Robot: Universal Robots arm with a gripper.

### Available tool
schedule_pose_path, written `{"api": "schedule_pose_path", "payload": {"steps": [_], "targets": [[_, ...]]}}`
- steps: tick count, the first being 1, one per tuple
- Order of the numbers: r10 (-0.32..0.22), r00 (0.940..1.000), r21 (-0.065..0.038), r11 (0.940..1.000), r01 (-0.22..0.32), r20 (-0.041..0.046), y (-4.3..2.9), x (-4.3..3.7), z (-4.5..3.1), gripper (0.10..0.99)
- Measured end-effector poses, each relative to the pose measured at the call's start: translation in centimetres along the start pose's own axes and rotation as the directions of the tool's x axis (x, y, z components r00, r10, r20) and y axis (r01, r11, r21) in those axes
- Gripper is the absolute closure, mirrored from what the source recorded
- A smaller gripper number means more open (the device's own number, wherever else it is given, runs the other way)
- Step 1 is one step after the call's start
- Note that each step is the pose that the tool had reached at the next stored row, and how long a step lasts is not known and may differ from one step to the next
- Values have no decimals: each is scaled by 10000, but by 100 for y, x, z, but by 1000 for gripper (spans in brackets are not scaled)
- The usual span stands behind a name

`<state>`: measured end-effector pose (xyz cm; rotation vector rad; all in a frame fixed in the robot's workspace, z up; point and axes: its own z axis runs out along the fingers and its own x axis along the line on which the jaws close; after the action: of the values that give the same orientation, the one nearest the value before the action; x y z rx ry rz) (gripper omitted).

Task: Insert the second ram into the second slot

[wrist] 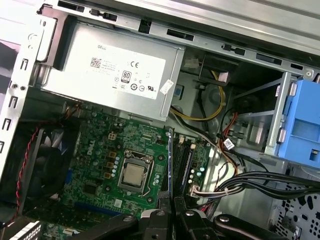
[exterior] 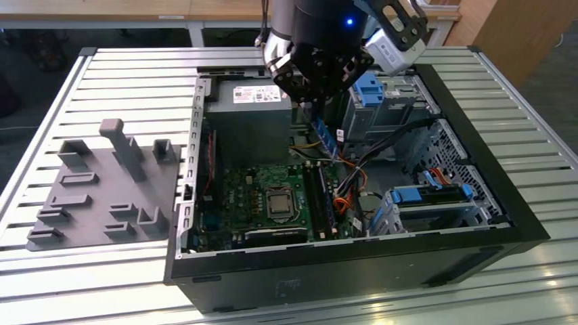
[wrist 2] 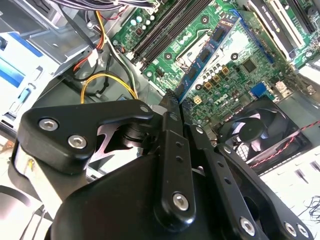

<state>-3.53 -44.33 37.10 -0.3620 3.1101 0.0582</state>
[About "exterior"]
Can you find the grey power supply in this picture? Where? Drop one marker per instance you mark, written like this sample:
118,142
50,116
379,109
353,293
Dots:
242,135

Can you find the CPU socket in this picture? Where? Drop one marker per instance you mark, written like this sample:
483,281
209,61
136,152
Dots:
265,206

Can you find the green motherboard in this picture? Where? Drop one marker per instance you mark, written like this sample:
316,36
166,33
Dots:
234,203

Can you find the wooden cabinet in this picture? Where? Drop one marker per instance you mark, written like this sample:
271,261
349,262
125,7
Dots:
519,34

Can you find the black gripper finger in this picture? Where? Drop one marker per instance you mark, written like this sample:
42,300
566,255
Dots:
353,69
284,76

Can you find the metal disk bay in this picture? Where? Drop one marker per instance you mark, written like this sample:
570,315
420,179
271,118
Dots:
473,210

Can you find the black RAM slot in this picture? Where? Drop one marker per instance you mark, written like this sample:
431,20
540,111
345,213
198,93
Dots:
312,199

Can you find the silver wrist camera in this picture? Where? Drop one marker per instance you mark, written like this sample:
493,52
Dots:
392,54

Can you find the black table corner cap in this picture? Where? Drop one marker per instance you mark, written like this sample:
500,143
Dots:
475,49
88,51

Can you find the wooden desk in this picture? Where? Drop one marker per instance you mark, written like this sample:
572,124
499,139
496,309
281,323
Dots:
112,10

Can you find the silver CPU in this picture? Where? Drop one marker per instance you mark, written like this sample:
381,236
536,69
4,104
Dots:
279,206

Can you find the black expansion card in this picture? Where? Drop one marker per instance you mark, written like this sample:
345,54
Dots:
275,235

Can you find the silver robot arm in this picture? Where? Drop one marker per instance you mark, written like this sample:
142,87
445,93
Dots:
276,44

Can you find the grey parts rack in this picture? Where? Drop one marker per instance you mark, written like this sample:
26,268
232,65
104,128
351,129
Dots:
98,203

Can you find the black PC case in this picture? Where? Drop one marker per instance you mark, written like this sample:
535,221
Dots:
360,277

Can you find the blue disk carrier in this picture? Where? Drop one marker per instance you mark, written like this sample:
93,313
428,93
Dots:
408,196

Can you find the blue drive latch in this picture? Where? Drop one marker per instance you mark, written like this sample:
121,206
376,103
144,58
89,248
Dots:
367,93

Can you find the metal drive cage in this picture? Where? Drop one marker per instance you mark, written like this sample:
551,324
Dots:
396,108

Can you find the blue RAM stick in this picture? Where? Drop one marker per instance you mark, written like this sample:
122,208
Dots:
325,135

